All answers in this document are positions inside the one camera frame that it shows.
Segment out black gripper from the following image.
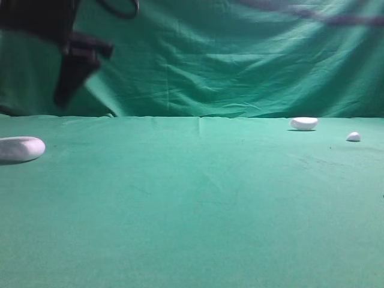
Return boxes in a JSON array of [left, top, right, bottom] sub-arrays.
[[53, 31, 113, 107]]

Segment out white earphone case body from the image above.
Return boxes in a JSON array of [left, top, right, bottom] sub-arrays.
[[1, 136, 46, 164]]

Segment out white earphone case lid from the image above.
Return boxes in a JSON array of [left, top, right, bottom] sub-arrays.
[[290, 117, 318, 131]]

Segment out green table cloth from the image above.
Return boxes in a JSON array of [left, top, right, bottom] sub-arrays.
[[1, 116, 383, 287]]

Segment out green cloth backdrop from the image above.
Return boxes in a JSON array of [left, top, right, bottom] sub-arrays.
[[1, 1, 383, 118]]

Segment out white earbud far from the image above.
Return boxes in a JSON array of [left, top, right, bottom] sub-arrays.
[[346, 132, 361, 142]]

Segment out black cable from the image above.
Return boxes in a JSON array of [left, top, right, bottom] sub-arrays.
[[95, 0, 140, 19]]

